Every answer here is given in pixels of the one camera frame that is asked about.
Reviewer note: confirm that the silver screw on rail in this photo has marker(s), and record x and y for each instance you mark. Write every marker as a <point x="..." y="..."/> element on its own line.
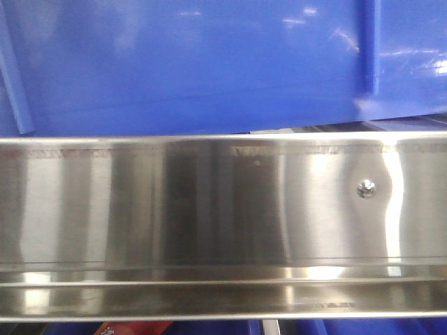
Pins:
<point x="366" y="189"/>

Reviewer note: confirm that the red packaged item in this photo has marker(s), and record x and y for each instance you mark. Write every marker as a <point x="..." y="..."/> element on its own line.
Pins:
<point x="133" y="328"/>

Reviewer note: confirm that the stainless steel shelf rail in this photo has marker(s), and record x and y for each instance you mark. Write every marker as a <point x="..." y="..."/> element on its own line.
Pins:
<point x="223" y="227"/>

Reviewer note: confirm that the blue plastic bin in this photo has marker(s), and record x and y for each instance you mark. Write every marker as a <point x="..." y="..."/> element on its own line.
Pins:
<point x="72" y="68"/>

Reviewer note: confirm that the lower blue bin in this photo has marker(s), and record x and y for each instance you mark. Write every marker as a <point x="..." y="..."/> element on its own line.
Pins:
<point x="306" y="326"/>

